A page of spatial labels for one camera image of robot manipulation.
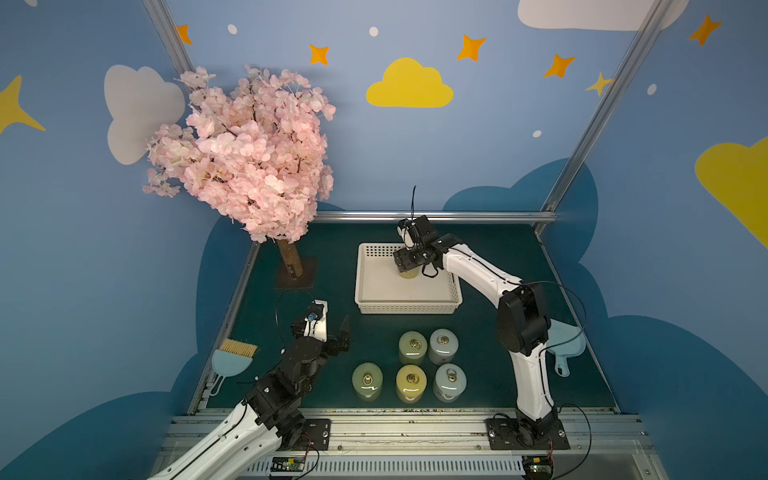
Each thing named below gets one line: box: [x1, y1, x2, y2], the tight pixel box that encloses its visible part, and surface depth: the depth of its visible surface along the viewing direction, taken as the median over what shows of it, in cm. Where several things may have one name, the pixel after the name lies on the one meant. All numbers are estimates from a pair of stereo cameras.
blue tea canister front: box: [433, 363, 467, 403], surface depth 78 cm
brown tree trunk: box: [276, 239, 304, 279], surface depth 100 cm
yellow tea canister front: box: [396, 364, 428, 404], surface depth 77 cm
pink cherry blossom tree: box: [143, 66, 336, 242], surface depth 66 cm
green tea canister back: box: [398, 330, 428, 365], surface depth 84 cm
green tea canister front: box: [351, 362, 384, 402], surface depth 77 cm
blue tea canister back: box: [428, 328, 459, 365], surface depth 84 cm
